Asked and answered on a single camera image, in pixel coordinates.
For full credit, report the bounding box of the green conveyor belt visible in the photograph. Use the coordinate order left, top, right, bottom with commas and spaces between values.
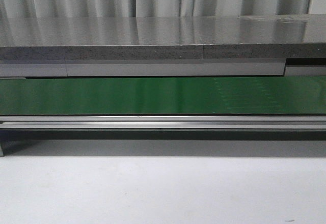
1, 76, 325, 116

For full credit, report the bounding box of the grey stone slab table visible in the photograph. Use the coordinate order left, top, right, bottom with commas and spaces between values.
1, 14, 325, 61

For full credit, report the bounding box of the grey conveyor rear guard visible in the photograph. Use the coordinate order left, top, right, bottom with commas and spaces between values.
1, 58, 325, 78

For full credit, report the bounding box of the aluminium conveyor front rail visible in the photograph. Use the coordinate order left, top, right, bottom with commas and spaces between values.
1, 115, 325, 157

